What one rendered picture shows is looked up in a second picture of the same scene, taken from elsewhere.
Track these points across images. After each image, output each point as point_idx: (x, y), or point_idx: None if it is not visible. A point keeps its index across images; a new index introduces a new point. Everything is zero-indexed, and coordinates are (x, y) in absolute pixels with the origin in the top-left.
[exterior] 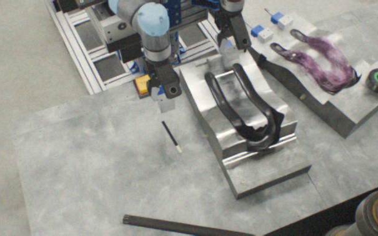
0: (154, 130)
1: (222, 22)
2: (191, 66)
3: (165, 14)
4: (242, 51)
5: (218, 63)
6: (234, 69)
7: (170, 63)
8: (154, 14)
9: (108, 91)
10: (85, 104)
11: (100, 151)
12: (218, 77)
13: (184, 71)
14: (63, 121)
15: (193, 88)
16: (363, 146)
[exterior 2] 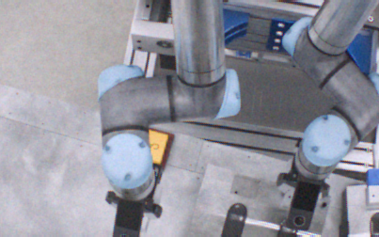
0: (112, 227)
1: (292, 166)
2: (226, 176)
3: (140, 171)
4: (319, 203)
5: (269, 199)
6: (283, 226)
7: (142, 203)
8: (124, 162)
9: (94, 115)
10: (52, 115)
11: (24, 202)
12: (250, 224)
13: (208, 177)
14: (9, 120)
15: (199, 216)
16: None
